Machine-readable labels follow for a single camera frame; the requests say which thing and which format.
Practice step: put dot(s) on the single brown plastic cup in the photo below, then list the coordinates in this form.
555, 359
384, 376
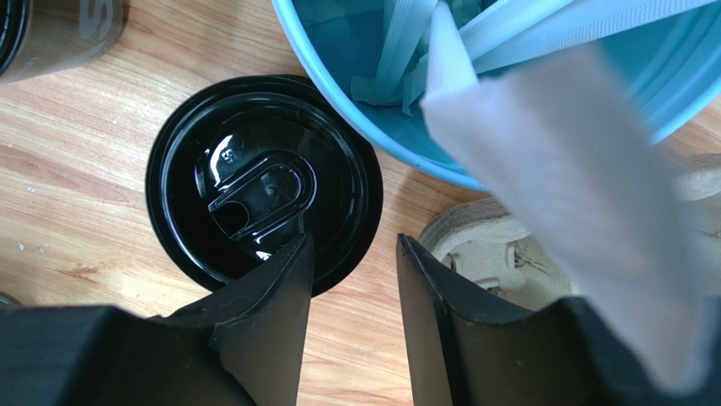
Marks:
8, 302

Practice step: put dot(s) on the bottom pulp cup carrier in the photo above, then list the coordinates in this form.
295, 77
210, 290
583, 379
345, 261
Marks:
487, 245

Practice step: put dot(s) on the black lid stack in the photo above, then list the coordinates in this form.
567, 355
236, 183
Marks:
244, 166

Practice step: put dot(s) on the light blue straw holder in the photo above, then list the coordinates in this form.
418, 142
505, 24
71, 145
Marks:
369, 58

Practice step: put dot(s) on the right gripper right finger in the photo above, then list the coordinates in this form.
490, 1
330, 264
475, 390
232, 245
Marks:
466, 346

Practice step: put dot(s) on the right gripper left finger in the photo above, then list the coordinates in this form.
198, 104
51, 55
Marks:
241, 345

